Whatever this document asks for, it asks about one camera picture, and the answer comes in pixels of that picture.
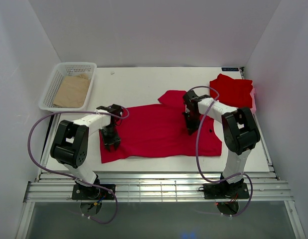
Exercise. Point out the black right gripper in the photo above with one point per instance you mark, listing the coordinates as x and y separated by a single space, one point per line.
191 127

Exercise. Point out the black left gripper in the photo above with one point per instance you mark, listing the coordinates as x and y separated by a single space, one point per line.
115 141

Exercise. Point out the red t shirt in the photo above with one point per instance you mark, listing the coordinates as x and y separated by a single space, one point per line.
233 92
159 130

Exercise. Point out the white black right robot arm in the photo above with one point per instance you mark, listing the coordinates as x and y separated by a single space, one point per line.
240 133

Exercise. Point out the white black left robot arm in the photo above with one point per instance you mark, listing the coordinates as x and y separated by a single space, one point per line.
70 145

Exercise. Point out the folded red t shirt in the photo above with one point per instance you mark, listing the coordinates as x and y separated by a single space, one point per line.
233 92

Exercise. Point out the beige t shirt in basket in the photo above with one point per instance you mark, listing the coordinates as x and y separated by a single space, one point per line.
72 91

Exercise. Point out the dark blue label sticker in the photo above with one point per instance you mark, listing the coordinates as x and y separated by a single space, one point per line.
229 69

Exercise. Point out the folded pink t shirt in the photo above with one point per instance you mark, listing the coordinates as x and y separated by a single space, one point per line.
252 94

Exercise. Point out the white plastic basket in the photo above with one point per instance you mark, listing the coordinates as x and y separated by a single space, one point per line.
60 71

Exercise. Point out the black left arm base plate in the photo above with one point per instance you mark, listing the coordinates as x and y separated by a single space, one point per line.
81 192

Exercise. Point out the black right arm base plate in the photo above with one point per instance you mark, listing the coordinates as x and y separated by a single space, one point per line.
218 191

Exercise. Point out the aluminium table edge rail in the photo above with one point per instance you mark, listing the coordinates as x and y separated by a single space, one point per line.
154 187

